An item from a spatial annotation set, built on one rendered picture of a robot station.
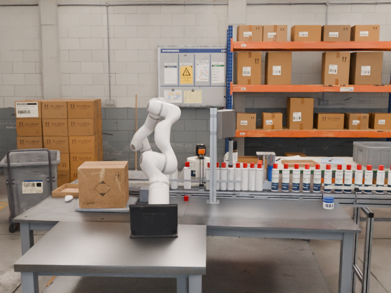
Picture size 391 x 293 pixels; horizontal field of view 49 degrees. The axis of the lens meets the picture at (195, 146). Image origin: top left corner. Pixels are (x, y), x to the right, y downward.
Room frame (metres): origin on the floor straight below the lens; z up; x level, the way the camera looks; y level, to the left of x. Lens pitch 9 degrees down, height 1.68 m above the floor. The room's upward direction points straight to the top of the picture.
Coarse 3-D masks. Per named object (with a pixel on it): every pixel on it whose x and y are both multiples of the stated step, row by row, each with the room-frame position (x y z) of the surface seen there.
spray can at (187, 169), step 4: (188, 164) 3.11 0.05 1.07; (184, 168) 3.11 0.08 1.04; (188, 168) 3.10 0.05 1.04; (184, 172) 3.11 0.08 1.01; (188, 172) 3.10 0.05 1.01; (184, 176) 3.11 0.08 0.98; (188, 176) 3.10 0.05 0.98; (184, 184) 3.11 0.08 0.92; (188, 184) 3.10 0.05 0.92; (184, 188) 3.11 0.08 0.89; (188, 188) 3.10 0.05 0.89
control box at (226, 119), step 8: (216, 112) 2.94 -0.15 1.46; (224, 112) 2.93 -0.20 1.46; (232, 112) 3.01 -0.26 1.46; (216, 120) 2.94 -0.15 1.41; (224, 120) 2.93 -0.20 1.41; (232, 120) 3.01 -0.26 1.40; (216, 128) 2.94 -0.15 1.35; (224, 128) 2.93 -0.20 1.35; (232, 128) 3.01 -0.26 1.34; (216, 136) 2.94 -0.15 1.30; (224, 136) 2.94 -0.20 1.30; (232, 136) 3.01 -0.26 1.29
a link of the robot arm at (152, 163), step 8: (144, 152) 2.56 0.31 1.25; (152, 152) 2.56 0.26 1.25; (144, 160) 2.52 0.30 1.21; (152, 160) 2.52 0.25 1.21; (160, 160) 2.54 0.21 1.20; (144, 168) 2.52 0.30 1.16; (152, 168) 2.49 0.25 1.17; (160, 168) 2.54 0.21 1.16; (152, 176) 2.47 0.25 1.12; (160, 176) 2.46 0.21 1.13; (168, 184) 2.46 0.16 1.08
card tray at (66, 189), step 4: (64, 184) 3.30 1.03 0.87; (68, 184) 3.33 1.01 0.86; (72, 184) 3.33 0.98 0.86; (76, 184) 3.32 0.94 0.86; (60, 188) 3.22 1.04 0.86; (64, 188) 3.30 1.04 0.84; (68, 188) 3.31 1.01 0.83; (72, 188) 3.31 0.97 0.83; (76, 188) 3.31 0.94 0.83; (52, 192) 3.08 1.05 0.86; (56, 192) 3.07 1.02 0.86; (60, 192) 3.07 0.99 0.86; (64, 192) 3.07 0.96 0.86; (68, 192) 3.07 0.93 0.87; (72, 192) 3.06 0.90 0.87; (76, 192) 3.06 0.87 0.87; (52, 196) 3.08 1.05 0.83; (56, 196) 3.07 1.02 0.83; (60, 196) 3.07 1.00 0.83; (64, 196) 3.07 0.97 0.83; (76, 196) 3.06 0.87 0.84
